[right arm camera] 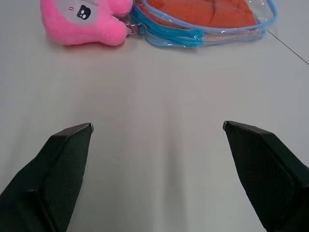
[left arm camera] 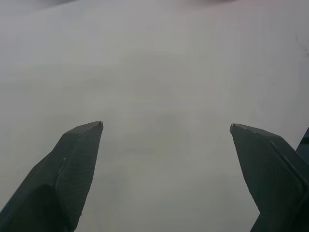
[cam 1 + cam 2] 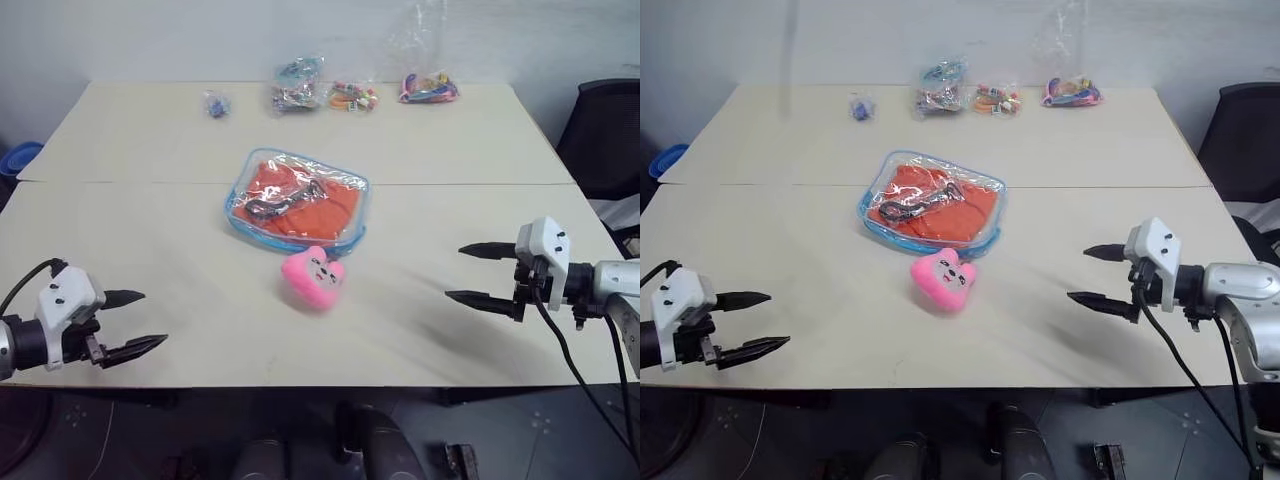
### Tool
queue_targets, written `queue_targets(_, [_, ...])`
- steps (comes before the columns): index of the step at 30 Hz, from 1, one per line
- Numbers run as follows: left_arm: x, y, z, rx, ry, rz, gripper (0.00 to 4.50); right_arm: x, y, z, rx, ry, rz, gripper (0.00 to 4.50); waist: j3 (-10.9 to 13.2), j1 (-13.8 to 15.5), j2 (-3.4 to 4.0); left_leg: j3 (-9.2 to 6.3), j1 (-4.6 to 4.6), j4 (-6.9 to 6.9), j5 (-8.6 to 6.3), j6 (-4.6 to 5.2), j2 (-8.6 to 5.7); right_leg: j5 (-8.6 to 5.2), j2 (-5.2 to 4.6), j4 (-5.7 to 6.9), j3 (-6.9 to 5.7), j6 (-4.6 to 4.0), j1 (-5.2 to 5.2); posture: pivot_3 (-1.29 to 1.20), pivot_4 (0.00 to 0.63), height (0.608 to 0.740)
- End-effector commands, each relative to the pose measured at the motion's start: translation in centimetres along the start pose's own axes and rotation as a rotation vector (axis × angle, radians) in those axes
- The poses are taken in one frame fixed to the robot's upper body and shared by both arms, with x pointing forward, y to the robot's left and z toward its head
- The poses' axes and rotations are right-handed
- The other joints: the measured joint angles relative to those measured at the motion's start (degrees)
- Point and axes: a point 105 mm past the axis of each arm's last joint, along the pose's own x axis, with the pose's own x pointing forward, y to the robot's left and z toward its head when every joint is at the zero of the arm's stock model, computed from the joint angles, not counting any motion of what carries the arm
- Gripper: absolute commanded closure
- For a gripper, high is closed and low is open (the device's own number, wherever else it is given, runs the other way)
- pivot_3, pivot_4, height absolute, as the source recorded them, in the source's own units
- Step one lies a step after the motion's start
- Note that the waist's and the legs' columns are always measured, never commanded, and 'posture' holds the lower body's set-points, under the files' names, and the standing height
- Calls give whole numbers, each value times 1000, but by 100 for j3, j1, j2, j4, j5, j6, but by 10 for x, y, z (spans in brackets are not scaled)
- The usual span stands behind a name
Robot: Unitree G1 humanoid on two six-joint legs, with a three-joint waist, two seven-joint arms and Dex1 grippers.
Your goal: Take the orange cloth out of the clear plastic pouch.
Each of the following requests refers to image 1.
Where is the orange item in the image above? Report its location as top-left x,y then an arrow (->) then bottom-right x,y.
146,0 -> 257,29

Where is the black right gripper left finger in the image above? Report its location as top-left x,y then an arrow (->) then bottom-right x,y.
0,122 -> 95,232

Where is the pink plush toy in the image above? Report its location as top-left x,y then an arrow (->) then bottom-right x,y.
40,0 -> 134,46

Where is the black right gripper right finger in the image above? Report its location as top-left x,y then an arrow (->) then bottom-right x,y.
222,120 -> 309,232

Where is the clear blue-trimmed pouch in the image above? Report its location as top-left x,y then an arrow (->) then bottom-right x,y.
128,0 -> 278,48

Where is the silver metal clasp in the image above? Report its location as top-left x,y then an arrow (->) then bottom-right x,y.
125,22 -> 147,37

